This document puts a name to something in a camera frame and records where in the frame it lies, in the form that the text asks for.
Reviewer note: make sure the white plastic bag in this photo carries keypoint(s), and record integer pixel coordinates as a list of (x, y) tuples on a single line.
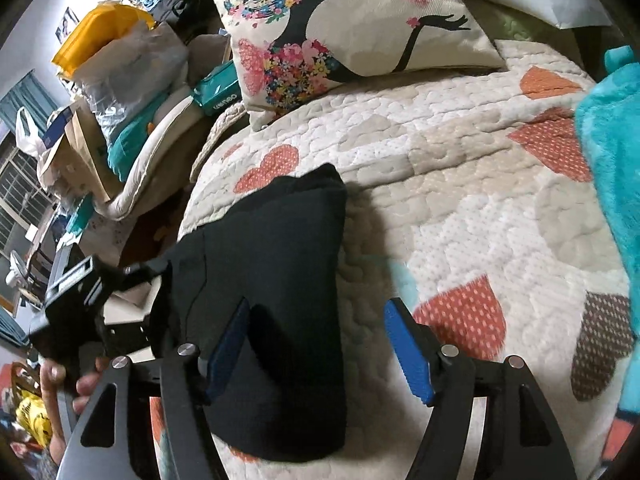
[(27, 132)]

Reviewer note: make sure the cardboard box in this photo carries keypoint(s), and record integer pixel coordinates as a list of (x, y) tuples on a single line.
[(52, 160)]

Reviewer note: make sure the brown paper bag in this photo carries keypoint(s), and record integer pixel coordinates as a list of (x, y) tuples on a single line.
[(85, 155)]

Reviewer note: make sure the black pants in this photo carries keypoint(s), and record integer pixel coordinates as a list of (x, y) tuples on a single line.
[(280, 285)]

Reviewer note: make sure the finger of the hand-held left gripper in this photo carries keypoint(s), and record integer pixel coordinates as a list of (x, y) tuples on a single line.
[(147, 271), (132, 335)]

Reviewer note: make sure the teal plastic-wrapped pack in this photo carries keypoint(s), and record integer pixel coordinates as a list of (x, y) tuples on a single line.
[(132, 137)]

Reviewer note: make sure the blue box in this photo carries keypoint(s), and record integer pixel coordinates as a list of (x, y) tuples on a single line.
[(57, 125)]

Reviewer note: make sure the person's left hand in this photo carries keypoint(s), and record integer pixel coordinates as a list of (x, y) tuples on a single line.
[(82, 385)]

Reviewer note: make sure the teal tissue packet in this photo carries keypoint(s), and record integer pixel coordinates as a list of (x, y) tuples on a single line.
[(220, 92)]

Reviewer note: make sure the beige padded cushion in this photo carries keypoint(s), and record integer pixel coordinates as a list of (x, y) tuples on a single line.
[(167, 132)]

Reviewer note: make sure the teal fleece blanket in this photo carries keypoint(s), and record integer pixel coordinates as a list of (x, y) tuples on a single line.
[(610, 135)]

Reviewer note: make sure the barred window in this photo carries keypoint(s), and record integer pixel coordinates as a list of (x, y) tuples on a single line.
[(20, 195)]

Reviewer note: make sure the floral figure printed pillow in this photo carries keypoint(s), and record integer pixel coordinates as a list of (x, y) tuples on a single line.
[(350, 20)]

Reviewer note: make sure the light wooden chair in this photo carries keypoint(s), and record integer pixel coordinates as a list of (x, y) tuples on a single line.
[(21, 375)]

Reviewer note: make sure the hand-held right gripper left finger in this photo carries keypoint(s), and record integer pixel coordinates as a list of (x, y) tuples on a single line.
[(230, 345)]

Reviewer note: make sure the wall poster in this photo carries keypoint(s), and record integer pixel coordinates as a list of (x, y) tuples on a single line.
[(66, 22)]

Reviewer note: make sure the clear plastic bag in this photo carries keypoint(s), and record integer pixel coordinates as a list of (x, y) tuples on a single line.
[(135, 75)]

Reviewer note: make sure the yellow crumpled object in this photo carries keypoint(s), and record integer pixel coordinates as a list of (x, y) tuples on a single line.
[(32, 417)]

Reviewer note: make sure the heart print quilted bedspread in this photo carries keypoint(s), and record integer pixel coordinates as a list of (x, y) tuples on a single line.
[(450, 185)]

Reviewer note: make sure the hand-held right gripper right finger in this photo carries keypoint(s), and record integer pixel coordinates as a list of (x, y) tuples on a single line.
[(407, 355)]

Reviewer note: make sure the teal curtain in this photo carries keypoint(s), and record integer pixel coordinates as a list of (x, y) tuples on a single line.
[(25, 95)]

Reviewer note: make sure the yellow plastic bin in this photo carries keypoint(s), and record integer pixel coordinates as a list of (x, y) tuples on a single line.
[(95, 35)]

